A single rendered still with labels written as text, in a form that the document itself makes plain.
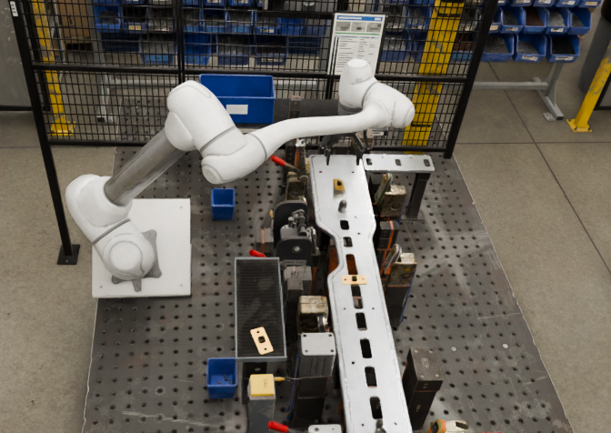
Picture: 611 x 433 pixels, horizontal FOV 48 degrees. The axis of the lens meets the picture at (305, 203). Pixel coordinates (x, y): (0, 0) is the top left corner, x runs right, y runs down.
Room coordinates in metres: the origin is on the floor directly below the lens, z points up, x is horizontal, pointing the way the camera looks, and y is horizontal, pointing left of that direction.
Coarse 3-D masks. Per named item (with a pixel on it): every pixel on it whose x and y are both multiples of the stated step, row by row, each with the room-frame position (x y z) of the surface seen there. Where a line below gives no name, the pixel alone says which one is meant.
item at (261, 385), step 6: (252, 378) 1.01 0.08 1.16; (258, 378) 1.01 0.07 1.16; (264, 378) 1.01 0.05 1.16; (270, 378) 1.02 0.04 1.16; (252, 384) 0.99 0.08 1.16; (258, 384) 1.00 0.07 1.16; (264, 384) 1.00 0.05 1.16; (270, 384) 1.00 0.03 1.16; (252, 390) 0.98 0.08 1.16; (258, 390) 0.98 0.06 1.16; (264, 390) 0.98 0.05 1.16; (270, 390) 0.98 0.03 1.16; (252, 396) 0.96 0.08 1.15
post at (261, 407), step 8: (248, 384) 1.02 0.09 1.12; (248, 392) 0.99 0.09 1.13; (248, 400) 0.98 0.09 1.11; (256, 400) 0.96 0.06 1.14; (264, 400) 0.97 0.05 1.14; (272, 400) 0.97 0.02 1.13; (248, 408) 0.97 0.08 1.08; (256, 408) 0.96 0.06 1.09; (264, 408) 0.97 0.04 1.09; (272, 408) 0.97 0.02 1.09; (248, 416) 0.96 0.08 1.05; (256, 416) 0.96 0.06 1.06; (264, 416) 0.97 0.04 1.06; (272, 416) 0.97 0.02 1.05; (248, 424) 0.97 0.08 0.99; (256, 424) 0.97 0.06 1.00; (264, 424) 0.97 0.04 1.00; (248, 432) 0.97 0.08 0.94; (256, 432) 0.97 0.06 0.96; (264, 432) 0.97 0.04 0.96
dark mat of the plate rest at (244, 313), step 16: (240, 272) 1.37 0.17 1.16; (256, 272) 1.38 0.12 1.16; (272, 272) 1.39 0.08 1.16; (240, 288) 1.31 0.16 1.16; (256, 288) 1.32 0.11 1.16; (272, 288) 1.32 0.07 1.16; (240, 304) 1.25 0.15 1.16; (256, 304) 1.26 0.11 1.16; (272, 304) 1.27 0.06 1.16; (240, 320) 1.19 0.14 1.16; (256, 320) 1.20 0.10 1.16; (272, 320) 1.21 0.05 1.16; (240, 336) 1.14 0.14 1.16; (272, 336) 1.15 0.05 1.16; (240, 352) 1.09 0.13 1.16; (256, 352) 1.09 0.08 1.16; (272, 352) 1.10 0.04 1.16
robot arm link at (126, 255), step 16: (128, 224) 1.63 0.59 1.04; (112, 240) 1.54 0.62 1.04; (128, 240) 1.55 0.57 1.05; (144, 240) 1.59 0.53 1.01; (112, 256) 1.50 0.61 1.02; (128, 256) 1.51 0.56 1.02; (144, 256) 1.53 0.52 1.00; (112, 272) 1.48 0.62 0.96; (128, 272) 1.48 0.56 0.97; (144, 272) 1.53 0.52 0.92
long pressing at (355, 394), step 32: (320, 160) 2.14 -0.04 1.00; (352, 160) 2.17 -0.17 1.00; (320, 192) 1.95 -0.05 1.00; (352, 192) 1.98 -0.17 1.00; (320, 224) 1.78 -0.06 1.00; (352, 224) 1.80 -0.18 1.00; (352, 320) 1.37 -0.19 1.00; (384, 320) 1.38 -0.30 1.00; (352, 352) 1.25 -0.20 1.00; (384, 352) 1.26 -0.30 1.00; (352, 384) 1.13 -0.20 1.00; (384, 384) 1.15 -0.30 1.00; (352, 416) 1.03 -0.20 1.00; (384, 416) 1.04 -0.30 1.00
